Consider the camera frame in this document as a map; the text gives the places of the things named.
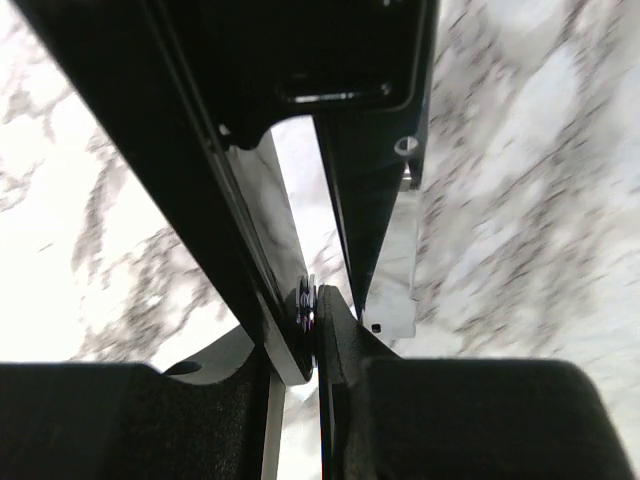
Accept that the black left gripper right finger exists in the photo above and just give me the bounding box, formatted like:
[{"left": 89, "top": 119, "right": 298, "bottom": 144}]
[{"left": 315, "top": 286, "right": 633, "bottom": 479}]

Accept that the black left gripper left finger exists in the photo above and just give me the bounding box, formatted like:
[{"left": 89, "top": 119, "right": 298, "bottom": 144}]
[{"left": 1, "top": 328, "right": 273, "bottom": 479}]

